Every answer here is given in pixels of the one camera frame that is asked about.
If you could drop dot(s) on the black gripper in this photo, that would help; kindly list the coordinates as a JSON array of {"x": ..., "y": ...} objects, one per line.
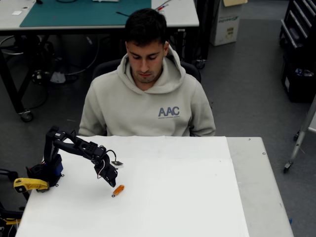
[{"x": 110, "y": 177}]

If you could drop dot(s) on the white cardboard box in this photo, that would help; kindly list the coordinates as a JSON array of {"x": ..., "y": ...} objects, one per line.
[{"x": 225, "y": 29}]

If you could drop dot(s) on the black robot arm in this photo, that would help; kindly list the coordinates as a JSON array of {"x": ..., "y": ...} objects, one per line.
[{"x": 74, "y": 145}]

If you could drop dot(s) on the crumpled white plastic bag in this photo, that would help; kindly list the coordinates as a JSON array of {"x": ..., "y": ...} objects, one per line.
[{"x": 58, "y": 77}]

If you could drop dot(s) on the grey metal stand with casters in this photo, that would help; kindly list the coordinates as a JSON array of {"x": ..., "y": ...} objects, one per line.
[{"x": 297, "y": 145}]

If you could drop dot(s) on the green cutting mat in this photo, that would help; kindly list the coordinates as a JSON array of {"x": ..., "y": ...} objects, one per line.
[{"x": 74, "y": 12}]

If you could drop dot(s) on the black storage bin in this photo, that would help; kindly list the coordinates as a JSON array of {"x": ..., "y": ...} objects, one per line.
[{"x": 298, "y": 89}]

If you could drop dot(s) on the man in beige hoodie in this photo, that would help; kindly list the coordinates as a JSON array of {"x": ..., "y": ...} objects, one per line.
[{"x": 148, "y": 106}]

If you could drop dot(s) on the black zip tie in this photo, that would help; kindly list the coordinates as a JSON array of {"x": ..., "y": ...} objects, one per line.
[{"x": 123, "y": 13}]

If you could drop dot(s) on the black yellow bar clamp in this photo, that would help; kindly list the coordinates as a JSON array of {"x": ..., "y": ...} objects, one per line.
[{"x": 10, "y": 214}]

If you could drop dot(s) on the small white card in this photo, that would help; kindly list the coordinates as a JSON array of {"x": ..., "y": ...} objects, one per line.
[{"x": 17, "y": 12}]

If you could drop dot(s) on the white paper sheet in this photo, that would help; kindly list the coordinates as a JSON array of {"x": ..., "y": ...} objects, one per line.
[{"x": 172, "y": 197}]

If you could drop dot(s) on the white-top workbench with black frame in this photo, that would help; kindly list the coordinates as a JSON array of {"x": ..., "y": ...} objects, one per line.
[{"x": 177, "y": 14}]

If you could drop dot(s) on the black office chair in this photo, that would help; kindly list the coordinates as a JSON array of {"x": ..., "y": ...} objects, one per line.
[{"x": 106, "y": 67}]

